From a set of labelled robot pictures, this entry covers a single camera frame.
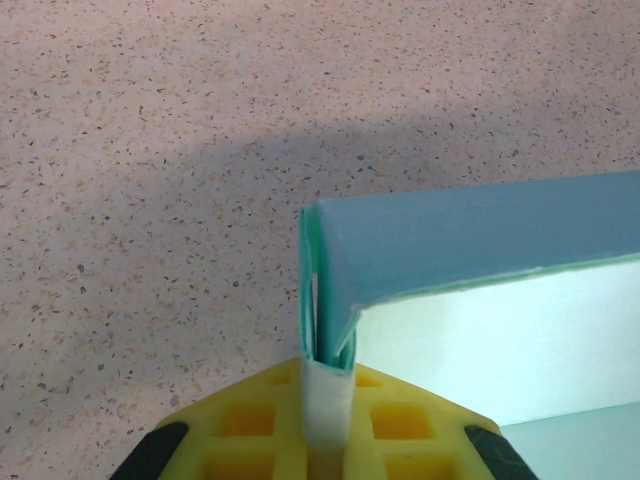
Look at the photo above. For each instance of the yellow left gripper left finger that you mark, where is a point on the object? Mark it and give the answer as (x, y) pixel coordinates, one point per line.
(240, 430)

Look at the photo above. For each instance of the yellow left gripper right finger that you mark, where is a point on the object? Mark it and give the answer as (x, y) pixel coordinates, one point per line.
(420, 435)

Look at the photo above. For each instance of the light blue paper box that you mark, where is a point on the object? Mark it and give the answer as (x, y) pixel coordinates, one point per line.
(475, 320)

